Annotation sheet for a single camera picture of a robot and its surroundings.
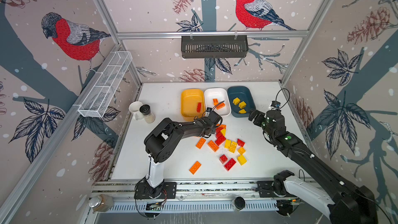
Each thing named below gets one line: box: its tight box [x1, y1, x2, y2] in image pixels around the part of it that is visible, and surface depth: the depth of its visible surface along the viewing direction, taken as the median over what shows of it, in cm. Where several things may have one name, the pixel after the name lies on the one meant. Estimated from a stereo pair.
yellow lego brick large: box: [223, 138, 238, 154], surface depth 89 cm
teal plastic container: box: [226, 85, 257, 118], surface depth 109 cm
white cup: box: [128, 101, 145, 121], surface depth 97 cm
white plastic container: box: [204, 87, 232, 117], surface depth 109 cm
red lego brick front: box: [223, 157, 237, 172], surface depth 83 cm
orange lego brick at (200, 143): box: [195, 137, 207, 149], surface depth 91 cm
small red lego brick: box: [219, 154, 229, 165], surface depth 83 cm
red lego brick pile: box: [215, 129, 227, 147], surface depth 92 cm
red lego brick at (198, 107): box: [196, 102, 202, 113], surface depth 106 cm
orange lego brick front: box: [188, 160, 202, 175], surface depth 81 cm
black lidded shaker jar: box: [139, 104, 156, 124], surface depth 94 cm
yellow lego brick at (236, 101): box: [232, 96, 241, 106], surface depth 109 cm
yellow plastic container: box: [180, 88, 206, 122], surface depth 109 cm
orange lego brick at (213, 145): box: [207, 140, 219, 153], surface depth 90 cm
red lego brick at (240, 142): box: [236, 138, 246, 148], surface depth 90 cm
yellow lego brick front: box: [236, 154, 248, 166], surface depth 84 cm
